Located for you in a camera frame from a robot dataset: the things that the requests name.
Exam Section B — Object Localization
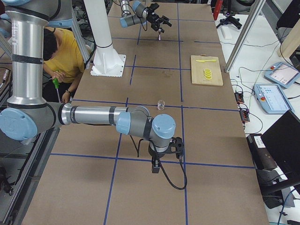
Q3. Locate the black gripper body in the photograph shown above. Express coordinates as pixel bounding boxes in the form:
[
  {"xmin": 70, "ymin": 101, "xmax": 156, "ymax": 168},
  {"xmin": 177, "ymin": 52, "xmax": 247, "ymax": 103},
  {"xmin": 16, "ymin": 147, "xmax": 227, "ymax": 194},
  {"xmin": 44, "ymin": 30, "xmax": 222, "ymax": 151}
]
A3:
[
  {"xmin": 148, "ymin": 142, "xmax": 172, "ymax": 167},
  {"xmin": 147, "ymin": 9, "xmax": 162, "ymax": 30}
]

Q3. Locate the steel jigger measuring cup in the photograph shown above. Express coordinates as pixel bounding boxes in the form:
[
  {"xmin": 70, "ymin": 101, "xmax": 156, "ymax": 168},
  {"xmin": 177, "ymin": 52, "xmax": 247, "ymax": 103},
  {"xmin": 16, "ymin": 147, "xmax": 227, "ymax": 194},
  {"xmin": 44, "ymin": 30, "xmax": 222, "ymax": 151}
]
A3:
[{"xmin": 157, "ymin": 29, "xmax": 162, "ymax": 41}]

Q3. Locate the small clear glass cup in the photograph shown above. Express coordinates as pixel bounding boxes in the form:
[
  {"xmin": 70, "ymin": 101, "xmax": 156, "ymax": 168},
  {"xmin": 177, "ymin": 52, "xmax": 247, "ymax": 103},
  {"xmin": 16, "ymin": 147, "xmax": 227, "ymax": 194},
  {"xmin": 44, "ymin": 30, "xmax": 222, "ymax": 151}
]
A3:
[{"xmin": 157, "ymin": 99, "xmax": 165, "ymax": 111}]

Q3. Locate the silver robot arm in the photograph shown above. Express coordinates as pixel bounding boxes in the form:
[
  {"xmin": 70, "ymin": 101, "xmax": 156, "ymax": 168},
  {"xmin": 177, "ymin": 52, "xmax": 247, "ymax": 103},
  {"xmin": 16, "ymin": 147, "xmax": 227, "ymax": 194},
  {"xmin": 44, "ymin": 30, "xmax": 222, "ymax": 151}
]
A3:
[
  {"xmin": 0, "ymin": 0, "xmax": 182, "ymax": 173},
  {"xmin": 119, "ymin": 0, "xmax": 172, "ymax": 34}
]

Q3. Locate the wooden cutting board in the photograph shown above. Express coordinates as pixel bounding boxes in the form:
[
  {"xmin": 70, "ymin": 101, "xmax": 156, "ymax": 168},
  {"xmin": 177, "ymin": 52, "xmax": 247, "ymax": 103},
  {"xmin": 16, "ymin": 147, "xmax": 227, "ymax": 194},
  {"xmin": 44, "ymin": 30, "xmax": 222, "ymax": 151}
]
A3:
[{"xmin": 190, "ymin": 55, "xmax": 223, "ymax": 86}]

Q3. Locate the white foam block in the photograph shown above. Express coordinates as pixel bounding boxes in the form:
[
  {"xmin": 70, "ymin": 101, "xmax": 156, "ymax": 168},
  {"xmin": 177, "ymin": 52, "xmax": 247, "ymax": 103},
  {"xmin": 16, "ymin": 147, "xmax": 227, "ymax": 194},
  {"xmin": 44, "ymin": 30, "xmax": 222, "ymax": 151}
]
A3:
[{"xmin": 221, "ymin": 26, "xmax": 232, "ymax": 40}]

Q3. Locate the lemon slice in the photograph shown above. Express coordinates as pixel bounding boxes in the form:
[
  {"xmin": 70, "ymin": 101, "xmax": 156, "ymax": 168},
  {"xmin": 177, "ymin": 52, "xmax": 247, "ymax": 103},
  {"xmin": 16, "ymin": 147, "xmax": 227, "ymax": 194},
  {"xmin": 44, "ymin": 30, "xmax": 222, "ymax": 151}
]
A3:
[{"xmin": 203, "ymin": 68, "xmax": 212, "ymax": 80}]

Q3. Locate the person in yellow shirt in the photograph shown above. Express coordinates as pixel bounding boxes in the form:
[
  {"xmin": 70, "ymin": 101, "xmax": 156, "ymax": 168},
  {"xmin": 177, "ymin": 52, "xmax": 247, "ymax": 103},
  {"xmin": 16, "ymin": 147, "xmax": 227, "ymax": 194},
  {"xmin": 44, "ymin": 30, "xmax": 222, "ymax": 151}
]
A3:
[{"xmin": 43, "ymin": 28, "xmax": 85, "ymax": 103}]

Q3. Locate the black computer monitor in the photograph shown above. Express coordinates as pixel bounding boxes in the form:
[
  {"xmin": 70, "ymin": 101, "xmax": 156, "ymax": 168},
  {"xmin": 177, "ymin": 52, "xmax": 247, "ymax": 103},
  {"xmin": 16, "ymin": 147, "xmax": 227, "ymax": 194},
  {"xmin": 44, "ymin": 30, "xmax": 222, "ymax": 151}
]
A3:
[{"xmin": 261, "ymin": 110, "xmax": 300, "ymax": 175}]

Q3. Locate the near blue teach pendant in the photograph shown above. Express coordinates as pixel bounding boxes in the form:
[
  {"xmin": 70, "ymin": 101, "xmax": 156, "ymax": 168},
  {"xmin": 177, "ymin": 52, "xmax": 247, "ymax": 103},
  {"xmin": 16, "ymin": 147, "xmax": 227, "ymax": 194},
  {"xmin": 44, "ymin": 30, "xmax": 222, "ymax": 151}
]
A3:
[{"xmin": 254, "ymin": 83, "xmax": 294, "ymax": 114}]

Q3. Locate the blue teach pendant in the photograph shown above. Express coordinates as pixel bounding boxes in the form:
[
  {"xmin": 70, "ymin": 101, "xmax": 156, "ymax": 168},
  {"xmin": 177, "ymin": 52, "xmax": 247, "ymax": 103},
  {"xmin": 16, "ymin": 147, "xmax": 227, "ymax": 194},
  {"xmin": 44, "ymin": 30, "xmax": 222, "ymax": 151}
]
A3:
[
  {"xmin": 254, "ymin": 83, "xmax": 294, "ymax": 114},
  {"xmin": 264, "ymin": 62, "xmax": 300, "ymax": 89}
]

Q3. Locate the far blue teach pendant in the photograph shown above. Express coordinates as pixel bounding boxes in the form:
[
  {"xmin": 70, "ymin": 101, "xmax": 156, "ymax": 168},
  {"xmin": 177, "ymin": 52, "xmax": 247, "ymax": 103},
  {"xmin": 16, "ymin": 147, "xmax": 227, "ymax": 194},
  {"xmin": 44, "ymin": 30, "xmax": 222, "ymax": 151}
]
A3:
[{"xmin": 264, "ymin": 62, "xmax": 300, "ymax": 89}]

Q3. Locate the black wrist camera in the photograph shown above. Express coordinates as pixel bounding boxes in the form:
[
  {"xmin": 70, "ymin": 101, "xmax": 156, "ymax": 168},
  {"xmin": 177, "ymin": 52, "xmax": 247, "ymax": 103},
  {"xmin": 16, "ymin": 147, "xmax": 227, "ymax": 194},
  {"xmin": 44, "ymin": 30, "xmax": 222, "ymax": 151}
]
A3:
[
  {"xmin": 149, "ymin": 3, "xmax": 159, "ymax": 11},
  {"xmin": 169, "ymin": 137, "xmax": 184, "ymax": 159}
]

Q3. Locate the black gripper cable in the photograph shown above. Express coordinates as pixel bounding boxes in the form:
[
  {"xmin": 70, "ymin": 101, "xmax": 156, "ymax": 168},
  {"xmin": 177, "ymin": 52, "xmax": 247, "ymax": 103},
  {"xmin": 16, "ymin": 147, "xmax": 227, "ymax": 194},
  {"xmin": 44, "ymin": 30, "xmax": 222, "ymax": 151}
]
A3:
[{"xmin": 130, "ymin": 135, "xmax": 188, "ymax": 190}]

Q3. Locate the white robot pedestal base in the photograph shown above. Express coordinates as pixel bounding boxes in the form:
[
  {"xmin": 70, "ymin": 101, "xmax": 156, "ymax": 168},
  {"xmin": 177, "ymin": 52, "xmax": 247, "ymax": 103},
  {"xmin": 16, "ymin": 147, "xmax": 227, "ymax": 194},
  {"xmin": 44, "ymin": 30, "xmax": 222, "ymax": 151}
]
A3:
[{"xmin": 84, "ymin": 0, "xmax": 126, "ymax": 77}]

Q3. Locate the aluminium frame post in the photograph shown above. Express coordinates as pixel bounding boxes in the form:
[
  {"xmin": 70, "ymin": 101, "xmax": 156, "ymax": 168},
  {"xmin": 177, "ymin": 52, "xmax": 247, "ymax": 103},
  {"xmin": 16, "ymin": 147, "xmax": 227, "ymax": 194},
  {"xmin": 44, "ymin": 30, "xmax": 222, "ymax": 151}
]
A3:
[{"xmin": 225, "ymin": 0, "xmax": 266, "ymax": 73}]

